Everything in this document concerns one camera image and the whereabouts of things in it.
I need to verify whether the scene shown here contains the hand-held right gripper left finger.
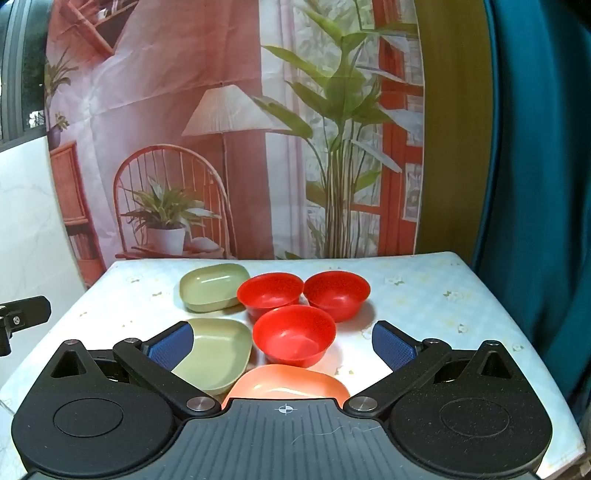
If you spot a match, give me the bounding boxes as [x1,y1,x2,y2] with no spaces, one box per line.
[46,322,222,420]

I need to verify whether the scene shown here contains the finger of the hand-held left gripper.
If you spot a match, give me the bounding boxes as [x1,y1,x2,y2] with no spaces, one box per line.
[0,296,52,357]

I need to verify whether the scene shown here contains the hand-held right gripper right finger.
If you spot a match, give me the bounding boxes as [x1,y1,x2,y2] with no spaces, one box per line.
[343,320,514,419]

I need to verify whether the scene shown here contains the green plate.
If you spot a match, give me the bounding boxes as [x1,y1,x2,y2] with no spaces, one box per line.
[171,318,253,395]
[179,263,251,313]

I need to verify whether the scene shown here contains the red bowl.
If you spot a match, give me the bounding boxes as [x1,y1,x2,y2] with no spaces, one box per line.
[252,305,337,368]
[237,272,304,321]
[303,271,371,323]

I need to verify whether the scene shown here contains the salmon orange plate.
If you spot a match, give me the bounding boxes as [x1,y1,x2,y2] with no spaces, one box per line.
[222,364,352,409]

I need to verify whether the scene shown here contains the floral tablecloth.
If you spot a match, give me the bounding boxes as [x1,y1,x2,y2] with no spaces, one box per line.
[0,251,581,480]

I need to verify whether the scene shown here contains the printed room scene backdrop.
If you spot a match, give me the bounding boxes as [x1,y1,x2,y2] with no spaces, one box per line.
[44,0,426,289]

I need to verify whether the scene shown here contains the teal curtain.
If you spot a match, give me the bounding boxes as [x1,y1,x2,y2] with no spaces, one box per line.
[470,0,591,418]

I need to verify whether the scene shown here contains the window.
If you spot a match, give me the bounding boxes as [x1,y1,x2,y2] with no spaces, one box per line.
[0,0,52,149]

